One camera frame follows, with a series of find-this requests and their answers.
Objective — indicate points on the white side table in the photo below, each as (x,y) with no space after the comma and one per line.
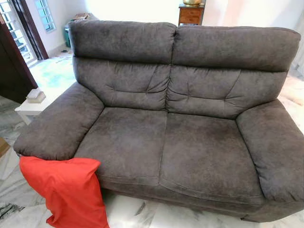
(27,111)

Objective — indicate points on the grey fabric two-seat sofa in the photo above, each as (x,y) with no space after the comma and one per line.
(190,142)

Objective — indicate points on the gold bowl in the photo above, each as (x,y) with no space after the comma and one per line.
(192,2)

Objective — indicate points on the green bin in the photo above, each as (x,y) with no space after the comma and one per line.
(68,35)

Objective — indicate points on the beige tissue box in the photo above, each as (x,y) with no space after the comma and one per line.
(35,96)

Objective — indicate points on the brown wooden cabinet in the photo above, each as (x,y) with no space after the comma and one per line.
(191,15)

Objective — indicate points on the dark brown door frame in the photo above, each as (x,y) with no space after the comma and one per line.
(31,28)

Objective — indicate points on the brown box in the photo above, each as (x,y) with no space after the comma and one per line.
(81,16)

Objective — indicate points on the red pillow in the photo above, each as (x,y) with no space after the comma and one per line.
(66,190)

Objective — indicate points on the dark brown wooden door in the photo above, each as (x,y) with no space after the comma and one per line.
(12,71)

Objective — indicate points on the glass door with white grille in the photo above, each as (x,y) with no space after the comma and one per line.
(14,33)

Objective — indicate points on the small louvred glass window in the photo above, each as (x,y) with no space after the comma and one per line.
(45,15)

